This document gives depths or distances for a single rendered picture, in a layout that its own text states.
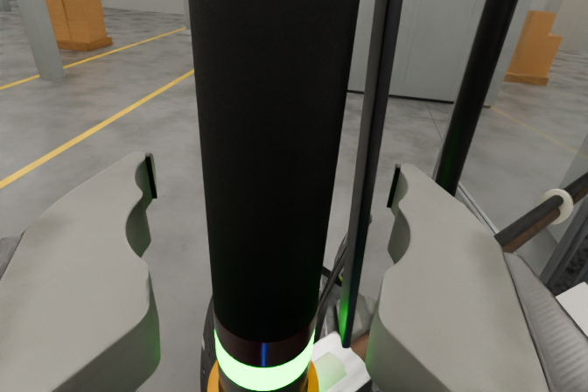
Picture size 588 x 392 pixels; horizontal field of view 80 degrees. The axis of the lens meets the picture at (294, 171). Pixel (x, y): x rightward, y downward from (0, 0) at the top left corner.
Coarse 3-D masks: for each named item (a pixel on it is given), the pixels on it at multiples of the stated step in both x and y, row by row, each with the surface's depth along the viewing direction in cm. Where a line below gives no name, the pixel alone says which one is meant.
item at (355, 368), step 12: (336, 336) 19; (312, 348) 18; (324, 348) 18; (336, 348) 18; (348, 348) 18; (312, 360) 17; (348, 360) 18; (360, 360) 18; (348, 372) 17; (360, 372) 17; (336, 384) 17; (348, 384) 17; (360, 384) 17
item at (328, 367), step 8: (328, 352) 18; (320, 360) 17; (328, 360) 17; (336, 360) 17; (320, 368) 17; (328, 368) 17; (336, 368) 17; (344, 368) 17; (320, 376) 17; (328, 376) 17; (336, 376) 17; (344, 376) 17; (320, 384) 16; (328, 384) 16
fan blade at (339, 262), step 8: (368, 224) 47; (344, 240) 59; (344, 248) 51; (336, 256) 65; (344, 256) 48; (336, 264) 51; (336, 272) 47; (328, 280) 50; (328, 288) 46; (320, 296) 51; (328, 296) 55; (320, 304) 46; (320, 312) 49; (320, 320) 53; (320, 328) 55; (312, 344) 52
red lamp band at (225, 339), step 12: (216, 324) 11; (312, 324) 11; (216, 336) 11; (228, 336) 10; (300, 336) 10; (228, 348) 11; (240, 348) 10; (252, 348) 10; (264, 348) 10; (276, 348) 10; (288, 348) 10; (300, 348) 11; (240, 360) 10; (252, 360) 10; (264, 360) 10; (276, 360) 10; (288, 360) 11
